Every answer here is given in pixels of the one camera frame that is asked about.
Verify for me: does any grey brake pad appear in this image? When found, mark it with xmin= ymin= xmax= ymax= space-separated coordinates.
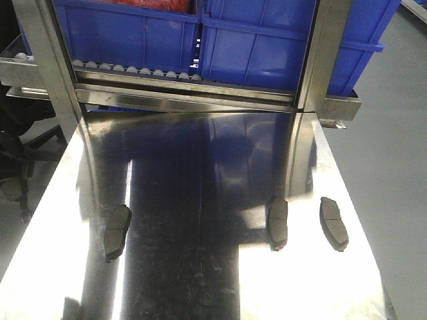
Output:
xmin=103 ymin=205 xmax=132 ymax=263
xmin=320 ymin=197 xmax=349 ymax=252
xmin=266 ymin=197 xmax=288 ymax=251

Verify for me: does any blue plastic bin right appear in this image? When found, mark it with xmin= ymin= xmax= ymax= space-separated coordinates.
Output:
xmin=199 ymin=1 xmax=400 ymax=96

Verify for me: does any blue plastic bin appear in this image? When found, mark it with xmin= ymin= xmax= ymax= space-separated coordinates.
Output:
xmin=199 ymin=1 xmax=400 ymax=96
xmin=53 ymin=1 xmax=201 ymax=75

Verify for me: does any blue plastic bin left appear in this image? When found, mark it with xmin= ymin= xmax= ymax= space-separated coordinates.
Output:
xmin=53 ymin=1 xmax=201 ymax=75

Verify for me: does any black office chair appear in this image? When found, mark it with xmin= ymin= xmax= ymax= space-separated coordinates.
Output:
xmin=1 ymin=85 xmax=65 ymax=223

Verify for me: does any stainless steel rack frame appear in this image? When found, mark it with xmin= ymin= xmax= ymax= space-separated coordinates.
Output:
xmin=1 ymin=1 xmax=361 ymax=139

